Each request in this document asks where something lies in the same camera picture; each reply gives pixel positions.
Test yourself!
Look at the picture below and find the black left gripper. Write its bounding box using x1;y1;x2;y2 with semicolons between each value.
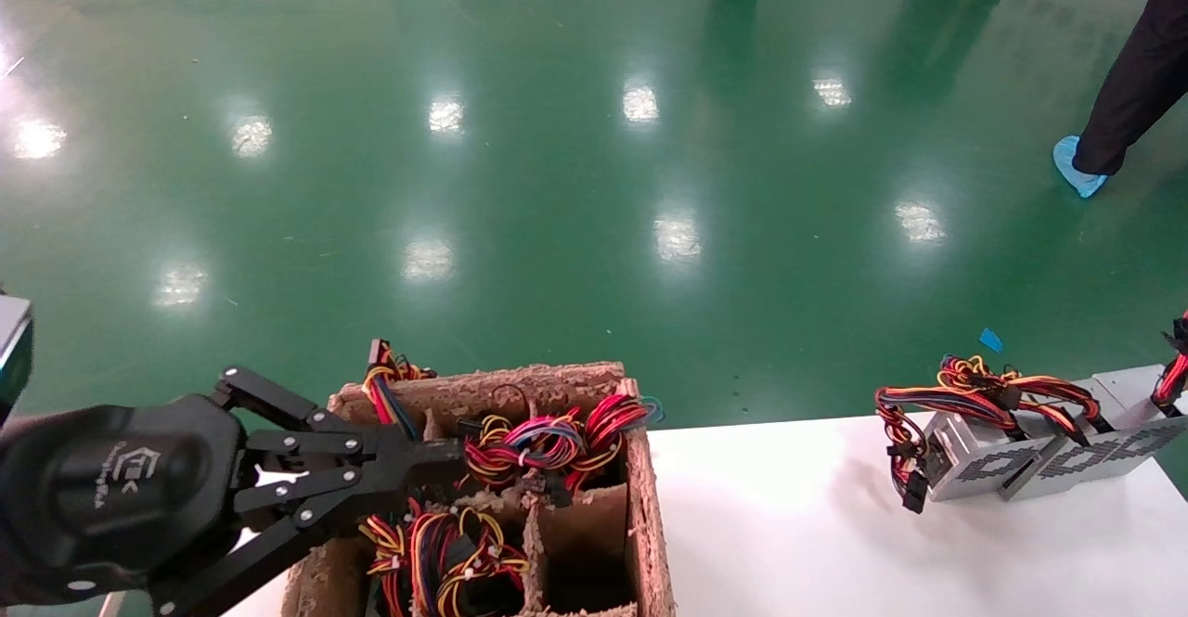
0;366;465;617

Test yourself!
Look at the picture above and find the brown cardboard divider box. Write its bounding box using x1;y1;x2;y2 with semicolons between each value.
281;362;674;617

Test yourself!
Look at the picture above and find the person in black trousers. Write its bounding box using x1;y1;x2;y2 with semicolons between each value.
1053;0;1188;199

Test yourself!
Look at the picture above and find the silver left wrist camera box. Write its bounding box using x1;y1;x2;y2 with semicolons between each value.
0;294;34;418

